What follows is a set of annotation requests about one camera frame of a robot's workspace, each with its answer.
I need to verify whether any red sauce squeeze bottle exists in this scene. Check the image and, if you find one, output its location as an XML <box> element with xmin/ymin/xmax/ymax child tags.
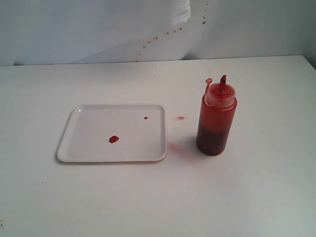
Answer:
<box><xmin>196</xmin><ymin>75</ymin><xmax>237</xmax><ymax>156</ymax></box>

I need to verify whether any red sauce blob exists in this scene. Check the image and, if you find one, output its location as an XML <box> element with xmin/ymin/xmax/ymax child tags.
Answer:
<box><xmin>109</xmin><ymin>135</ymin><xmax>119</xmax><ymax>144</ymax></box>

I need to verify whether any white rectangular plastic tray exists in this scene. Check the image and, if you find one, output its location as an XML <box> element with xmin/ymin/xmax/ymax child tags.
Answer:
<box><xmin>57</xmin><ymin>104</ymin><xmax>168</xmax><ymax>163</ymax></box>

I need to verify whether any white cloth backdrop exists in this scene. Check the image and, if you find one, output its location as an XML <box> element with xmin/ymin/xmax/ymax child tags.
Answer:
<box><xmin>0</xmin><ymin>0</ymin><xmax>192</xmax><ymax>66</ymax></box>

